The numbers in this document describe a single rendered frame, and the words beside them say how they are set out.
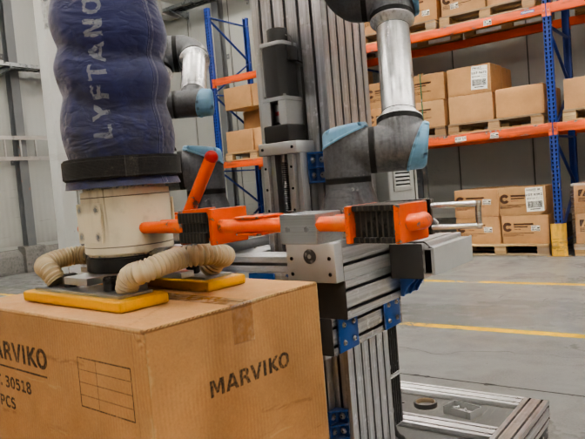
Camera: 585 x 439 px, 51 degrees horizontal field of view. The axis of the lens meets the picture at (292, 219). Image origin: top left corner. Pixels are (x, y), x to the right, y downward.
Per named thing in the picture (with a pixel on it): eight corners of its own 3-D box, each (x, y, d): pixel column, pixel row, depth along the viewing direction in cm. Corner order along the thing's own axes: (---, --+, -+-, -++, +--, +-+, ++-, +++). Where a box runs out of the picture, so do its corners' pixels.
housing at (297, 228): (279, 245, 91) (277, 214, 91) (308, 239, 97) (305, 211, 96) (316, 245, 87) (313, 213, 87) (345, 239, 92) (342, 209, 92)
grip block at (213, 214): (176, 246, 105) (173, 211, 104) (219, 239, 112) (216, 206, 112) (209, 246, 99) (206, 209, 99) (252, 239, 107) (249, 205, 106)
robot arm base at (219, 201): (208, 220, 196) (205, 189, 196) (244, 219, 187) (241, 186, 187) (172, 226, 184) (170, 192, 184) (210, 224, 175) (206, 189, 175)
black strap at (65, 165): (40, 185, 120) (38, 165, 120) (140, 179, 138) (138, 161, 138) (104, 178, 105) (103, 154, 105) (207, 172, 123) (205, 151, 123)
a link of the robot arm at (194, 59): (213, 62, 210) (215, 127, 170) (180, 64, 209) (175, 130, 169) (210, 28, 203) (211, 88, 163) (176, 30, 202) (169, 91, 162)
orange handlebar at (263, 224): (47, 238, 137) (45, 221, 137) (158, 224, 160) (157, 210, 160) (418, 237, 76) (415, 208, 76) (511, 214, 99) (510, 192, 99)
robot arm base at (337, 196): (340, 214, 167) (338, 178, 167) (391, 212, 158) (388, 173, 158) (309, 220, 155) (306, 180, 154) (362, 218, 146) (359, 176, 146)
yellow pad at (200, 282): (106, 283, 137) (104, 261, 137) (144, 276, 145) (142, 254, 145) (208, 293, 115) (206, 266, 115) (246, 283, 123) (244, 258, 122)
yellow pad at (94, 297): (23, 300, 123) (20, 275, 123) (69, 291, 131) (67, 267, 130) (120, 314, 101) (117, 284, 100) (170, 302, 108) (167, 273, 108)
